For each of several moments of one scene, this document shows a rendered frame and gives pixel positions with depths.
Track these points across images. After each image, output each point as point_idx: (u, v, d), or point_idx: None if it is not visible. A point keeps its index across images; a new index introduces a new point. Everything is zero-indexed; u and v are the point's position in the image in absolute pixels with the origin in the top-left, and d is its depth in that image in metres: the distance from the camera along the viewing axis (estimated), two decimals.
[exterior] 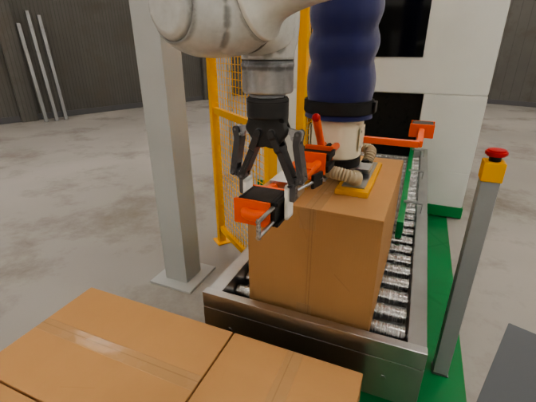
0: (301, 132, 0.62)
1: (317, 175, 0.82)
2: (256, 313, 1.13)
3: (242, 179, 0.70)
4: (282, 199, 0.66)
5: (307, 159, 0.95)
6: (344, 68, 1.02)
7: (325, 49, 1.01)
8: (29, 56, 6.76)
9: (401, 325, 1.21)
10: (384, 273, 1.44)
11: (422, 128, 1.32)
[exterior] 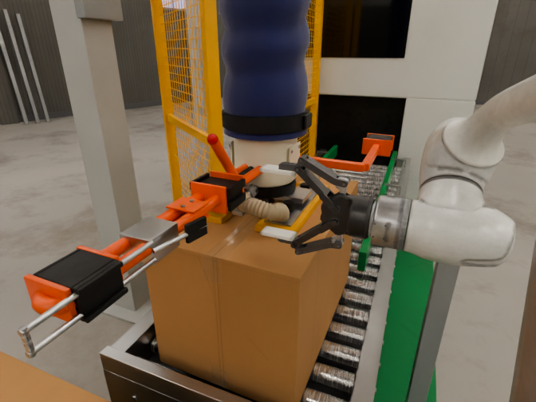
0: (348, 180, 0.62)
1: (194, 224, 0.59)
2: (160, 384, 0.89)
3: (293, 238, 0.72)
4: (96, 279, 0.43)
5: (203, 194, 0.72)
6: (259, 72, 0.79)
7: (235, 49, 0.78)
8: (7, 56, 6.52)
9: (348, 392, 0.97)
10: (338, 317, 1.21)
11: (376, 143, 1.09)
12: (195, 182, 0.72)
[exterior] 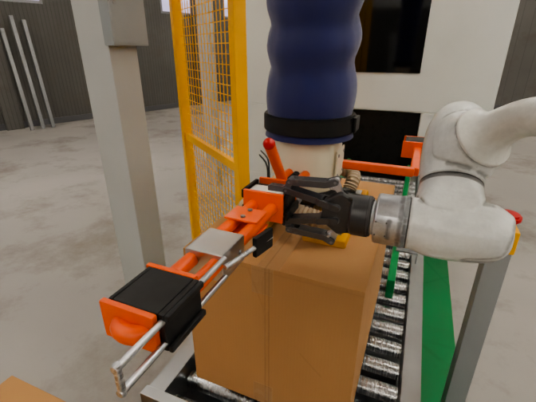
0: (338, 178, 0.63)
1: (262, 236, 0.54)
2: None
3: (284, 216, 0.71)
4: (182, 304, 0.38)
5: (258, 202, 0.68)
6: (311, 72, 0.74)
7: (285, 47, 0.74)
8: (13, 61, 6.52)
9: None
10: (370, 349, 1.21)
11: (418, 146, 1.05)
12: (249, 189, 0.68)
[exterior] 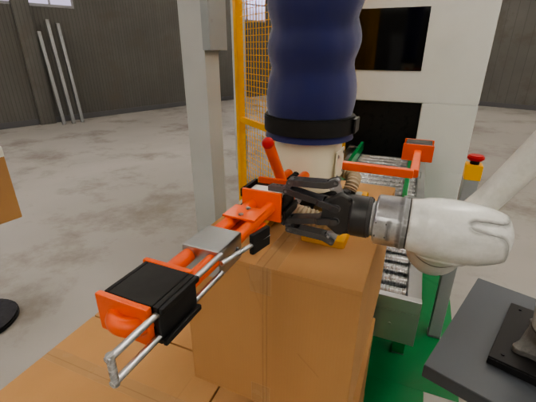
0: (338, 179, 0.63)
1: (259, 234, 0.55)
2: None
3: None
4: (177, 297, 0.39)
5: (257, 201, 0.68)
6: (311, 73, 0.75)
7: (286, 49, 0.74)
8: (48, 61, 7.13)
9: None
10: (388, 253, 1.81)
11: (418, 148, 1.05)
12: (247, 188, 0.68)
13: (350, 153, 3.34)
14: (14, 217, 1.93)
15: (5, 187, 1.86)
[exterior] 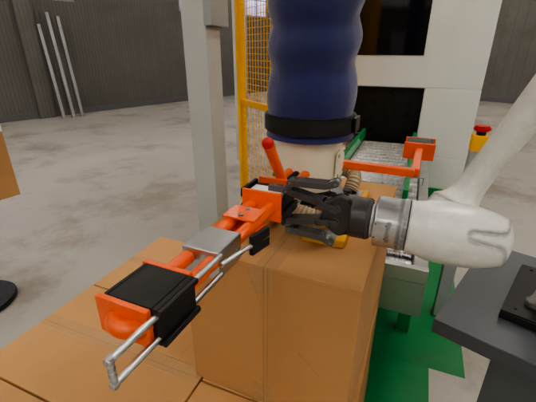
0: (339, 179, 0.63)
1: (258, 234, 0.55)
2: None
3: None
4: (176, 299, 0.39)
5: (257, 201, 0.68)
6: (312, 72, 0.75)
7: (287, 48, 0.74)
8: (48, 55, 7.10)
9: None
10: None
11: (419, 147, 1.04)
12: (247, 188, 0.68)
13: (352, 139, 3.31)
14: (13, 195, 1.90)
15: (2, 163, 1.83)
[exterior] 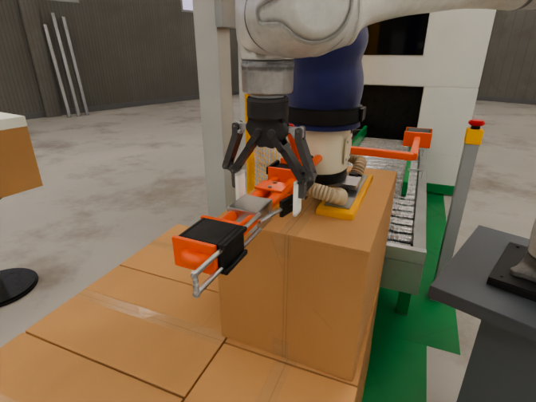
0: (301, 128, 0.62)
1: (287, 200, 0.68)
2: None
3: (234, 174, 0.70)
4: (234, 239, 0.52)
5: (280, 178, 0.81)
6: (325, 69, 0.88)
7: None
8: (53, 55, 7.22)
9: None
10: None
11: (417, 135, 1.17)
12: (273, 167, 0.81)
13: (354, 136, 3.44)
14: (36, 186, 2.02)
15: (28, 155, 1.95)
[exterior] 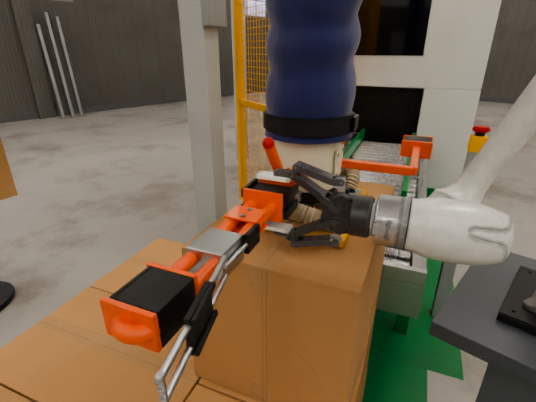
0: (344, 179, 0.63)
1: (252, 232, 0.55)
2: None
3: (289, 230, 0.72)
4: (203, 305, 0.38)
5: (258, 202, 0.68)
6: (309, 72, 0.75)
7: (285, 47, 0.74)
8: (47, 55, 7.09)
9: None
10: None
11: (416, 145, 1.05)
12: (248, 189, 0.68)
13: (351, 139, 3.31)
14: (10, 195, 1.90)
15: (0, 163, 1.83)
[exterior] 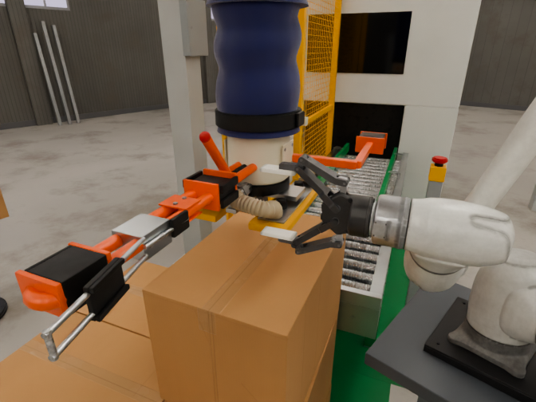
0: (348, 179, 0.62)
1: (179, 218, 0.60)
2: None
3: (293, 238, 0.72)
4: (105, 277, 0.43)
5: (196, 191, 0.73)
6: (250, 70, 0.79)
7: (226, 47, 0.79)
8: (44, 63, 7.20)
9: (369, 285, 1.65)
10: (360, 251, 1.89)
11: (369, 141, 1.09)
12: (187, 179, 0.73)
13: (335, 154, 3.42)
14: (1, 217, 2.01)
15: None
